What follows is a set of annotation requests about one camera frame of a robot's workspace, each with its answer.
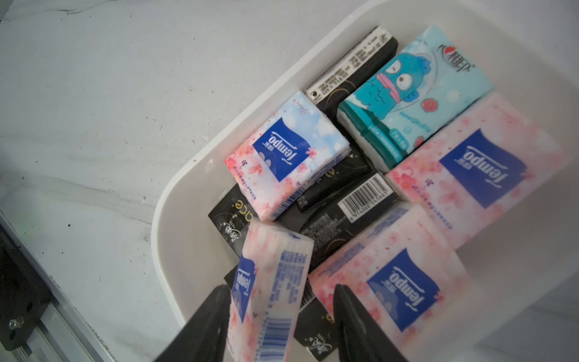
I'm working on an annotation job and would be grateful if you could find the black tissue pack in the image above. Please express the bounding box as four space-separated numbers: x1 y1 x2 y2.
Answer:
208 185 256 256
296 146 373 213
305 27 399 122

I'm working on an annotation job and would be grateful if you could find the teal cartoon tissue pack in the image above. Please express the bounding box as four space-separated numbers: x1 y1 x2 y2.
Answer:
337 26 494 173

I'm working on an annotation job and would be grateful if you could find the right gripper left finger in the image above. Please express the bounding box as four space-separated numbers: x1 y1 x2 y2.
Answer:
155 284 231 362

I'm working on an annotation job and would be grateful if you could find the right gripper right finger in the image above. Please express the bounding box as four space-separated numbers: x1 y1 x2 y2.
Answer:
333 284 407 362

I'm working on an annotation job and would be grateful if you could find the pink Tempo tissue pack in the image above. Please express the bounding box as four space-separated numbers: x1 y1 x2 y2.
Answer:
387 91 571 249
225 91 351 222
227 220 314 361
308 202 470 348

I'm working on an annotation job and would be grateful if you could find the aluminium mounting rail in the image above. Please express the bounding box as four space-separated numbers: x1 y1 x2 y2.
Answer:
1 216 115 361

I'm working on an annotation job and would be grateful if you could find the black tissue pack barcode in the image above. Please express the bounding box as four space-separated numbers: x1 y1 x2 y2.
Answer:
276 172 400 271

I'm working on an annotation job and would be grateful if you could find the white storage box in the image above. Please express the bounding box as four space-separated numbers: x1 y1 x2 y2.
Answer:
151 1 578 361

